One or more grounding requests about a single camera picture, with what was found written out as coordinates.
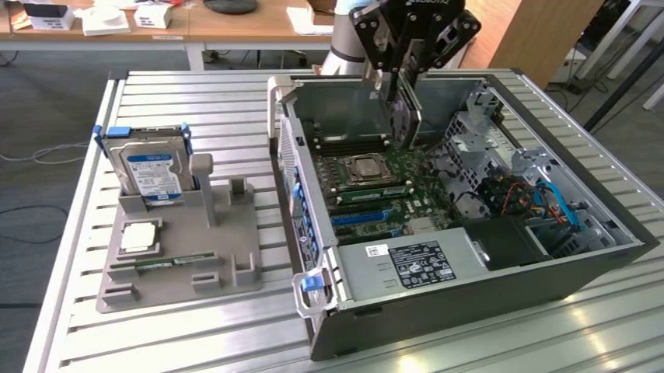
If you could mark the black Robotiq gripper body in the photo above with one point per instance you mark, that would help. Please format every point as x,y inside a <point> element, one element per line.
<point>425,19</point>

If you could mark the low-profile Nvidia graphics card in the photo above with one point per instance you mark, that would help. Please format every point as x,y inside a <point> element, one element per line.
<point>402,116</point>

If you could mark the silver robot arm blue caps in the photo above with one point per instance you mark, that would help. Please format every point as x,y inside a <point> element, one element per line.
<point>344,42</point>

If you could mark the white paper stack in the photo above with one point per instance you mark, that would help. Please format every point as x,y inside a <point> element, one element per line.
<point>308,23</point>

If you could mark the wooden cabinet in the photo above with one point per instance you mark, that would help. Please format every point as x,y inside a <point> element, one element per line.
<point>543,39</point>

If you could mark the white box with red dot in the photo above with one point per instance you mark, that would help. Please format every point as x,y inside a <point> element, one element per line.
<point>570,62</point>

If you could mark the perforated metal drive cage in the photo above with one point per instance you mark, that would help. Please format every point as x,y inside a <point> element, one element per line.
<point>466,128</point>

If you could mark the black round monitor base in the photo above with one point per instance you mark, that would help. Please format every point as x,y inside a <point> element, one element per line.
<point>230,5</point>

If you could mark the smudged silver CPU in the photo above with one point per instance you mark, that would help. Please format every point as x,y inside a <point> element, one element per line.
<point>371,168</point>

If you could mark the metal CPU socket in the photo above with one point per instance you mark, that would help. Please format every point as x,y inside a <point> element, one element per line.
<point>372,169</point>

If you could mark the black slanted pole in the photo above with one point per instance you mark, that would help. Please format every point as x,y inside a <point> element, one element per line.
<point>601,110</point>

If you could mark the green motherboard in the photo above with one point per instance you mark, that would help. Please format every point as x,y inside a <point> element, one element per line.
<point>414,186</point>

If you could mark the blue card retention clip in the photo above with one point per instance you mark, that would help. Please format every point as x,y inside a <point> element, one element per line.
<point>298,196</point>

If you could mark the white labelled box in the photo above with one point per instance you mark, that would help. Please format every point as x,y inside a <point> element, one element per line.
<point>152,17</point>

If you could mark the wooden desk white legs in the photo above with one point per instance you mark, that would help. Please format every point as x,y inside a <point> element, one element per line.
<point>140,33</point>

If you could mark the blue expansion slot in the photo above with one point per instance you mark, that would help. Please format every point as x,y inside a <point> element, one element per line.
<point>363,218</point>

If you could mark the long black expansion slot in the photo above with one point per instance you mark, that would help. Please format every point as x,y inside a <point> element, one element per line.
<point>364,228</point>

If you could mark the small silver heatsink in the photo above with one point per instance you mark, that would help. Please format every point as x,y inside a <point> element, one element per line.
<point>426,225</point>

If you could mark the white box with round plate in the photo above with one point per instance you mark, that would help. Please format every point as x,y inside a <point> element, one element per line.
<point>103,23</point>

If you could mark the black fan shroud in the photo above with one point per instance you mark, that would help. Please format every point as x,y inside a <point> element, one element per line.
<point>505,242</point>

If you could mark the hard disk with blue caddy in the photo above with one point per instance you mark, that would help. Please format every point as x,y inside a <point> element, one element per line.
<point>149,171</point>

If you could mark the grey power supply unit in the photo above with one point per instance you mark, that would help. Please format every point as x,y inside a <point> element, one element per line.
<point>414,264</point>

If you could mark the open white cardboard box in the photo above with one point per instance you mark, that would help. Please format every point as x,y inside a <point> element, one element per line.
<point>49,21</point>

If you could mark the blue case latch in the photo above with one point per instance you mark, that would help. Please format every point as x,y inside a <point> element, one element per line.
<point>311,283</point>

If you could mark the clean silver CPU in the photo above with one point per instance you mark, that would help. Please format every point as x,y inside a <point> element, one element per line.
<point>137,237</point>

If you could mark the brown book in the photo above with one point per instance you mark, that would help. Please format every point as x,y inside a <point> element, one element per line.
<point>18,19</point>

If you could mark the black open PC case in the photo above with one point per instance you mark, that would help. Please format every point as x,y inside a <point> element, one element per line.
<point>466,303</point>

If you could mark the green RAM stick white label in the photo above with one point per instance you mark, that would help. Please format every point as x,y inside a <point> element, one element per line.
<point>173,262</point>

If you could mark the grey plastic parts rack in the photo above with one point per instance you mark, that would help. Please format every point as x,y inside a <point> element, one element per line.
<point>181,287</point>

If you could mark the white table frame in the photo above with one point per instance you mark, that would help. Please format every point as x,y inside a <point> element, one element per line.
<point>654,91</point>

